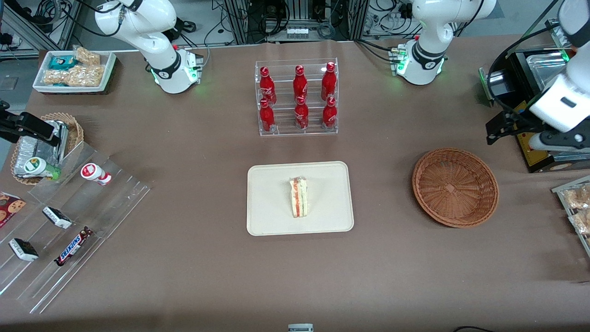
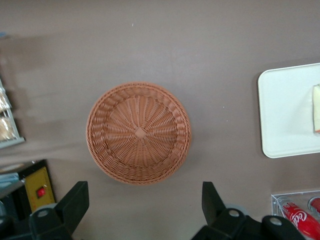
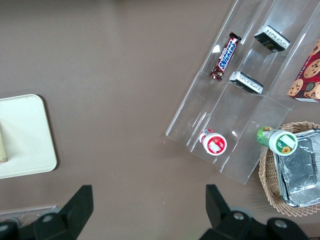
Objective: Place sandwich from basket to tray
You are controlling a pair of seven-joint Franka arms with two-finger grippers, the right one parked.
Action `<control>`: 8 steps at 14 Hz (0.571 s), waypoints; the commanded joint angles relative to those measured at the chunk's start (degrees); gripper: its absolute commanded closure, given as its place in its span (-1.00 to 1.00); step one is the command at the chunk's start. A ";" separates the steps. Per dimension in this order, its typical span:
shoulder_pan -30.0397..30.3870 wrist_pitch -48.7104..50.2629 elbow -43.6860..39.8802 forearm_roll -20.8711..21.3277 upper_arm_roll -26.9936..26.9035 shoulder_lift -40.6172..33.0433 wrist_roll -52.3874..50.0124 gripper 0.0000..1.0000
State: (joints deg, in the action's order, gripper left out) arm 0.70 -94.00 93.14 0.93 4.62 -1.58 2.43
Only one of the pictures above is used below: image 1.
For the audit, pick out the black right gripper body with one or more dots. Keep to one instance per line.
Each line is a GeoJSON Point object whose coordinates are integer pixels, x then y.
{"type": "Point", "coordinates": [18, 125]}

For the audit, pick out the triangular sandwich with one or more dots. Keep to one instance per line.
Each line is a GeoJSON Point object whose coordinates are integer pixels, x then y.
{"type": "Point", "coordinates": [298, 198]}

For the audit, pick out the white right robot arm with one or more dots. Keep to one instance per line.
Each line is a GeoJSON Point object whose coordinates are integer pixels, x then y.
{"type": "Point", "coordinates": [138, 23]}

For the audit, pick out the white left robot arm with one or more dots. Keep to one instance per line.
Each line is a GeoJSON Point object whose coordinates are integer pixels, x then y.
{"type": "Point", "coordinates": [428, 27]}

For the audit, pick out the small brown wicker basket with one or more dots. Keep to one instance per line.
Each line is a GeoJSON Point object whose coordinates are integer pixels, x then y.
{"type": "Point", "coordinates": [76, 133]}

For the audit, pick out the white tray of snacks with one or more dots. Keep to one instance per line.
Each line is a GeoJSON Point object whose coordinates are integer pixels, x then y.
{"type": "Point", "coordinates": [41, 85]}

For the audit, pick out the round brown wicker basket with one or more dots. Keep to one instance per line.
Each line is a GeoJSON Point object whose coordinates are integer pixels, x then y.
{"type": "Point", "coordinates": [456, 186]}

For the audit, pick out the grey tray of snack packs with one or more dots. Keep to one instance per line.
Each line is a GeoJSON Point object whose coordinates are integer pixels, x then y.
{"type": "Point", "coordinates": [560, 193]}

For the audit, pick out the beige rectangular serving tray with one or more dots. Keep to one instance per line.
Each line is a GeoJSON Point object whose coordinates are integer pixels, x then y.
{"type": "Point", "coordinates": [267, 198]}

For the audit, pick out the silver foil packs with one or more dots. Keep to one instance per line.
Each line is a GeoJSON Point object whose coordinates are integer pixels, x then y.
{"type": "Point", "coordinates": [39, 147]}

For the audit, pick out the black cabinet with yellow panel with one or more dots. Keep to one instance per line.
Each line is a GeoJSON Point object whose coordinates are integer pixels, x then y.
{"type": "Point", "coordinates": [537, 159]}

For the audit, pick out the green capped yoghurt bottle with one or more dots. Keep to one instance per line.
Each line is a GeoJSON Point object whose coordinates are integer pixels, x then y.
{"type": "Point", "coordinates": [39, 167]}

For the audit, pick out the clear plastic food container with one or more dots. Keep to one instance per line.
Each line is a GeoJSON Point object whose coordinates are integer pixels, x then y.
{"type": "Point", "coordinates": [544, 64]}

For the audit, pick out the large crispy rice snack pack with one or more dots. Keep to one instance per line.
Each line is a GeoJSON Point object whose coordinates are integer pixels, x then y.
{"type": "Point", "coordinates": [80, 76]}

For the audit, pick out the red capped yoghurt bottle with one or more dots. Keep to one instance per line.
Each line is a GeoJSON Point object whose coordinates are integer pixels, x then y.
{"type": "Point", "coordinates": [92, 172]}

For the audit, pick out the teal snack packet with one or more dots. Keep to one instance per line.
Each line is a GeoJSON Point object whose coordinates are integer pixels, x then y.
{"type": "Point", "coordinates": [62, 62]}

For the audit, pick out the chocolate chip cookie pack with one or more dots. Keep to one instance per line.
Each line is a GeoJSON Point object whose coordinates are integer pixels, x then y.
{"type": "Point", "coordinates": [11, 207]}

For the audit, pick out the small crispy rice snack pack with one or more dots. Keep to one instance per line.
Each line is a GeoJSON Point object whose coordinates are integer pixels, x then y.
{"type": "Point", "coordinates": [87, 56]}

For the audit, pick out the clear wrapped snack pack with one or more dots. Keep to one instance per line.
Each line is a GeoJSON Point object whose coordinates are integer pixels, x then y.
{"type": "Point", "coordinates": [578, 197]}
{"type": "Point", "coordinates": [581, 222]}

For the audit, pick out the black white chocolate bar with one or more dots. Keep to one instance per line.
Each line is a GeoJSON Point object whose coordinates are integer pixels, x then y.
{"type": "Point", "coordinates": [23, 249]}
{"type": "Point", "coordinates": [57, 217]}

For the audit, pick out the clear acrylic stepped display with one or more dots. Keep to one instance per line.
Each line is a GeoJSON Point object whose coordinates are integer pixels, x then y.
{"type": "Point", "coordinates": [106, 207]}

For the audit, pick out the Snickers bar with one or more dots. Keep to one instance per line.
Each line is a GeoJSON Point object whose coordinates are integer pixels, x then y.
{"type": "Point", "coordinates": [73, 246]}

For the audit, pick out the red Coca-Cola bottle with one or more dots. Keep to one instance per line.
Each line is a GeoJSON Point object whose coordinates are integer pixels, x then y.
{"type": "Point", "coordinates": [300, 85]}
{"type": "Point", "coordinates": [301, 115]}
{"type": "Point", "coordinates": [266, 117]}
{"type": "Point", "coordinates": [328, 83]}
{"type": "Point", "coordinates": [266, 87]}
{"type": "Point", "coordinates": [329, 114]}

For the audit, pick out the clear acrylic bottle rack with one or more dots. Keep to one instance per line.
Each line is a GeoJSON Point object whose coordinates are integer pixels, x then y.
{"type": "Point", "coordinates": [283, 124]}

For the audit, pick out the white power strip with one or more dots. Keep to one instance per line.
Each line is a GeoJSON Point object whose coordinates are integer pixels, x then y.
{"type": "Point", "coordinates": [297, 33]}

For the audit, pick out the grey white device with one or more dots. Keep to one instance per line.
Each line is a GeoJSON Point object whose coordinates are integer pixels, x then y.
{"type": "Point", "coordinates": [300, 328]}

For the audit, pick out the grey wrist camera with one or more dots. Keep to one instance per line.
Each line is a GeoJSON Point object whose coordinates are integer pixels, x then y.
{"type": "Point", "coordinates": [560, 140]}

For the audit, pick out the aluminium frame rack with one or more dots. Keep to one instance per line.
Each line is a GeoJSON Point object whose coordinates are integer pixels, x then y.
{"type": "Point", "coordinates": [239, 18]}

